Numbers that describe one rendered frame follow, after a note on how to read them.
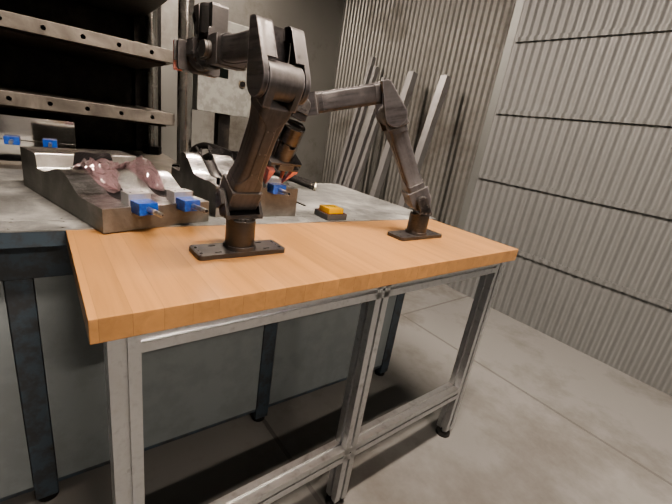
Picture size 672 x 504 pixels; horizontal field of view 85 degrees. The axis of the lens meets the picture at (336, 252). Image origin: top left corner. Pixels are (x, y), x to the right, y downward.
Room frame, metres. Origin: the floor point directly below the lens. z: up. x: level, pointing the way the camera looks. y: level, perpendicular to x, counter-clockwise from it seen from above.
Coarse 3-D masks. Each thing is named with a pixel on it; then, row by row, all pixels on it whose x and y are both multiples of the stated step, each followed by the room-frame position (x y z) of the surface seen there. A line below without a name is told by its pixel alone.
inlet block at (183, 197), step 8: (168, 192) 0.89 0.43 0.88; (176, 192) 0.88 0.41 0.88; (184, 192) 0.90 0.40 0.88; (192, 192) 0.92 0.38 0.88; (168, 200) 0.89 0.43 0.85; (176, 200) 0.88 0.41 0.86; (184, 200) 0.86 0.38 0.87; (192, 200) 0.88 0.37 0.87; (184, 208) 0.86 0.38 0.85; (192, 208) 0.87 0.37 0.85; (200, 208) 0.85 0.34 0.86
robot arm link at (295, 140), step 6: (288, 120) 1.04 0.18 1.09; (294, 120) 1.06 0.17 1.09; (288, 126) 1.02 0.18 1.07; (294, 126) 1.03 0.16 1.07; (300, 126) 1.04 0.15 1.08; (282, 132) 1.04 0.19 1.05; (288, 132) 1.03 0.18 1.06; (294, 132) 1.02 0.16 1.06; (300, 132) 1.03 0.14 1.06; (282, 138) 1.04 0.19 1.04; (288, 138) 1.03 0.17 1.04; (294, 138) 1.03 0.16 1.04; (300, 138) 1.05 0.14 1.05; (288, 144) 1.04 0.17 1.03; (294, 144) 1.04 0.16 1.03
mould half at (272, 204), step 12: (192, 156) 1.24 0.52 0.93; (216, 156) 1.31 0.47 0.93; (228, 156) 1.34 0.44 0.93; (180, 168) 1.29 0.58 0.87; (192, 168) 1.18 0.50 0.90; (204, 168) 1.21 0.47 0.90; (228, 168) 1.27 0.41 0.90; (180, 180) 1.29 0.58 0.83; (192, 180) 1.17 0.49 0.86; (204, 180) 1.08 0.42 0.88; (204, 192) 1.08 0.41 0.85; (264, 192) 1.09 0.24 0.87; (264, 204) 1.09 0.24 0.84; (276, 204) 1.11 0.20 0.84; (288, 204) 1.14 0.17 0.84; (216, 216) 1.00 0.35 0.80; (264, 216) 1.09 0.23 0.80
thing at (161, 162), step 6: (120, 150) 2.12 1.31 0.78; (126, 150) 2.16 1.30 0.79; (132, 150) 2.20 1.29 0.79; (138, 150) 2.24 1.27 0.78; (138, 156) 2.00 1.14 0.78; (144, 156) 2.04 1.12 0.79; (150, 156) 2.07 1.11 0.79; (156, 156) 2.11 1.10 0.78; (162, 156) 2.15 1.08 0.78; (156, 162) 1.89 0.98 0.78; (162, 162) 1.93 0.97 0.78; (168, 162) 1.96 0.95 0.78; (174, 162) 1.99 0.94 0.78; (6, 168) 1.25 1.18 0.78; (12, 168) 1.27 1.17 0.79; (18, 168) 1.28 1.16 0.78; (156, 168) 1.72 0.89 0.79; (162, 168) 1.74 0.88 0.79; (168, 168) 1.77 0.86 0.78
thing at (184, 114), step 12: (180, 0) 1.64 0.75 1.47; (192, 0) 1.66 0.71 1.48; (156, 12) 2.20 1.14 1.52; (180, 12) 1.64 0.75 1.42; (192, 12) 1.66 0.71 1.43; (156, 24) 2.20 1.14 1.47; (180, 24) 1.64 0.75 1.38; (192, 24) 1.66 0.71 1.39; (156, 36) 2.20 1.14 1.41; (180, 36) 1.64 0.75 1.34; (192, 36) 1.66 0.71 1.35; (156, 72) 2.20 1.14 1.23; (180, 72) 1.64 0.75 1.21; (156, 84) 2.20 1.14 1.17; (180, 84) 1.64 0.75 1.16; (192, 84) 1.68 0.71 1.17; (156, 96) 2.19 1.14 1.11; (180, 96) 1.64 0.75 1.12; (156, 108) 2.19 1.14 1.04; (180, 108) 1.64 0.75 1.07; (180, 120) 1.64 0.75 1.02; (156, 132) 2.19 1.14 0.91; (180, 132) 1.64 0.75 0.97; (156, 144) 2.19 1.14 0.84; (180, 144) 1.64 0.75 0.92; (180, 156) 1.64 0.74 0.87
